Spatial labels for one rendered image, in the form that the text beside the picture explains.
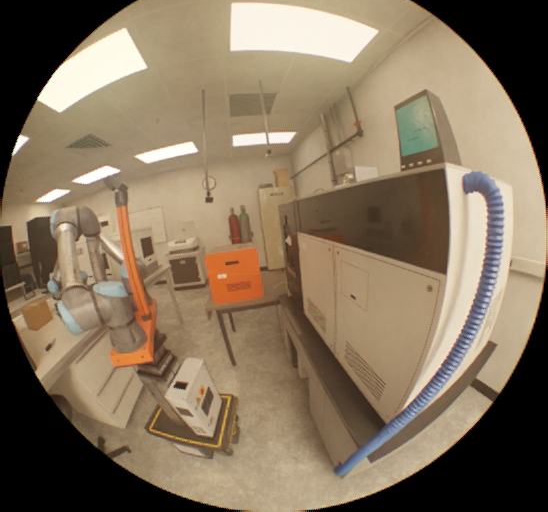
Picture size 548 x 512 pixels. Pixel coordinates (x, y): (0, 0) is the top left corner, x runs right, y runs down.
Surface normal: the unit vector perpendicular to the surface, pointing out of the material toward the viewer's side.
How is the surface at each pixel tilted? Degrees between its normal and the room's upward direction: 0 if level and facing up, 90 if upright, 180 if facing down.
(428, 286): 90
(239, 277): 90
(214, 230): 90
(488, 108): 90
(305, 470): 0
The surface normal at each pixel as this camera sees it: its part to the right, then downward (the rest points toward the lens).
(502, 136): -0.98, 0.15
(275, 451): -0.12, -0.98
